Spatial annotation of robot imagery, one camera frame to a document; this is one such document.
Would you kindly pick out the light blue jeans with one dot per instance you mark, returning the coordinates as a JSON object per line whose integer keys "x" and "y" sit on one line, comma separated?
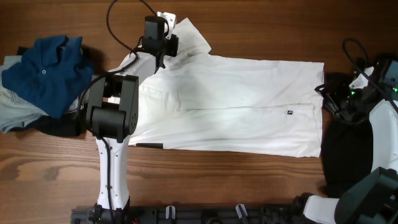
{"x": 30, "y": 91}

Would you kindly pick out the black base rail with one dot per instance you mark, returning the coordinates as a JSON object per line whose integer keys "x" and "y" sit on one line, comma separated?
{"x": 237, "y": 214}

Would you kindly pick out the white t-shirt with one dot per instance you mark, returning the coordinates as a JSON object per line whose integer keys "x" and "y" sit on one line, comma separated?
{"x": 206, "y": 102}

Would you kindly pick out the blue polo shirt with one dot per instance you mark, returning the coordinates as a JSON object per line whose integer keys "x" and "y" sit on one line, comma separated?
{"x": 45, "y": 52}

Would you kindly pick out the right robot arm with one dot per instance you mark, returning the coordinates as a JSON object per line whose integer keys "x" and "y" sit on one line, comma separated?
{"x": 371, "y": 200}

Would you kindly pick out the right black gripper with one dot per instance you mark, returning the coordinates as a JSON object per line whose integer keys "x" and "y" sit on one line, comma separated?
{"x": 336, "y": 89}

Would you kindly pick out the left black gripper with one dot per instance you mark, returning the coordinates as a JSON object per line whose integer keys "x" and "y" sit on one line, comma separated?
{"x": 173, "y": 49}

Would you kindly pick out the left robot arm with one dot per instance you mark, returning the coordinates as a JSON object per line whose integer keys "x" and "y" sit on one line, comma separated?
{"x": 113, "y": 109}

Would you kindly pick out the black garment right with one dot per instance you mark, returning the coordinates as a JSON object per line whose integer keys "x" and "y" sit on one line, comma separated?
{"x": 350, "y": 152}

